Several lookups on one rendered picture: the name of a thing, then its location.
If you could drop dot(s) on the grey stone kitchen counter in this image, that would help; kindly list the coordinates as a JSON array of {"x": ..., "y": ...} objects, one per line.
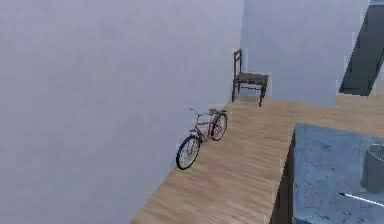
[{"x": 326, "y": 166}]

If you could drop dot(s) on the red bicycle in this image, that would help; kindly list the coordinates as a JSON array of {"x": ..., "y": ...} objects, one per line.
[{"x": 202, "y": 133}]

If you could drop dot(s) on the dark wooden chair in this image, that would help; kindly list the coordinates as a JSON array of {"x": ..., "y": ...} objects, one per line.
[{"x": 250, "y": 78}]

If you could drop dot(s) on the dark grey door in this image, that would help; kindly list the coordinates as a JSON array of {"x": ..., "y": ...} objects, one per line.
[{"x": 365, "y": 56}]

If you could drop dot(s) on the silver knife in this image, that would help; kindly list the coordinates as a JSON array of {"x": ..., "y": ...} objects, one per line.
[{"x": 361, "y": 199}]

